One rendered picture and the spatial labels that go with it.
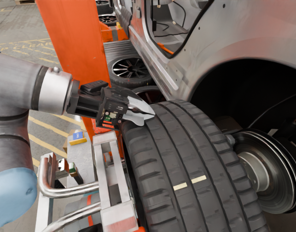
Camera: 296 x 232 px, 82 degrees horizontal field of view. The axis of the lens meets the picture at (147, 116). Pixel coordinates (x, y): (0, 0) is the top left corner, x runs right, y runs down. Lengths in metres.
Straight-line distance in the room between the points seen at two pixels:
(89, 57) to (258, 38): 0.52
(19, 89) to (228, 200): 0.43
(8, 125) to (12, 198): 0.14
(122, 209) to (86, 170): 0.87
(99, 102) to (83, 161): 0.95
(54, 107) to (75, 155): 0.99
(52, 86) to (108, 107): 0.11
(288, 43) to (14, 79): 0.54
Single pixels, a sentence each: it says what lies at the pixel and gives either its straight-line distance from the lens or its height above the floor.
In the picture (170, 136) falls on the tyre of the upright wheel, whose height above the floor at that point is 1.18.
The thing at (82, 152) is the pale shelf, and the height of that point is 0.45.
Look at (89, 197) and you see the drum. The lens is 0.65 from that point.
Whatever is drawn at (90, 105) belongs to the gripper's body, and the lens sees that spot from 0.37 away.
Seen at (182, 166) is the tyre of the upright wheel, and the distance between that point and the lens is 0.38.
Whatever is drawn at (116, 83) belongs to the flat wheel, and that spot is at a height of 0.47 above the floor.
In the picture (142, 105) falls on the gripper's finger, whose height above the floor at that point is 1.21.
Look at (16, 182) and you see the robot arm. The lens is 0.33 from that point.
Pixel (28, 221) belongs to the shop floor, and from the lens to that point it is 1.79.
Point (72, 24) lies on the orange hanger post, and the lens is 0.64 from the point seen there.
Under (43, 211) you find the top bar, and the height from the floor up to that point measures 0.98.
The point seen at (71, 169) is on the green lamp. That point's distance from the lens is 1.04.
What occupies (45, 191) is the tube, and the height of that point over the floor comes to 1.01.
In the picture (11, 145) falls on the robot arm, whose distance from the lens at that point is 0.38.
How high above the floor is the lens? 1.50
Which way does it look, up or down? 45 degrees down
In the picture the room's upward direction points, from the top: straight up
